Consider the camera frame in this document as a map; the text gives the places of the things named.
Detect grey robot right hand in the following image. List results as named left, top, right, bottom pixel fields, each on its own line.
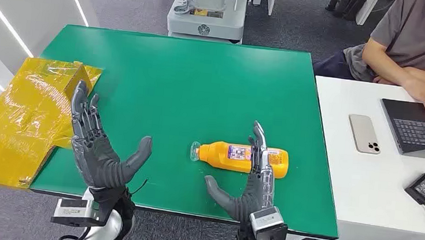
left=200, top=116, right=282, bottom=226

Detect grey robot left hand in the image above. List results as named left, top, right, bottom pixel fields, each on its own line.
left=62, top=79, right=158, bottom=195

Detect orange detergent bottle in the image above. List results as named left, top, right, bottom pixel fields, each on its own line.
left=188, top=138, right=291, bottom=180

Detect dark grey laptop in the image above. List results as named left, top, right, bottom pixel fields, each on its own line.
left=376, top=97, right=425, bottom=161

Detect person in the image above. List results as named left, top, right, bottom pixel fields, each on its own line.
left=309, top=0, right=425, bottom=115

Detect beige smartphone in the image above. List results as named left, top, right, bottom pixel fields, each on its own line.
left=346, top=113, right=385, bottom=156

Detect yellow taped cardboard box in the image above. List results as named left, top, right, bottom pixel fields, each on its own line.
left=0, top=53, right=104, bottom=196

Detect white desk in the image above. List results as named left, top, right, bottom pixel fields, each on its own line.
left=301, top=75, right=425, bottom=240

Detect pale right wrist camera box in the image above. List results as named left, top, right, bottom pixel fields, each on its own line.
left=247, top=204, right=291, bottom=240

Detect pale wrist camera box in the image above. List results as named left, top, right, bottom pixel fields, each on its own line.
left=247, top=204, right=291, bottom=240
left=50, top=196, right=101, bottom=230

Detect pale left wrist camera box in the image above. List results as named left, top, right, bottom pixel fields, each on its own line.
left=50, top=196, right=101, bottom=230

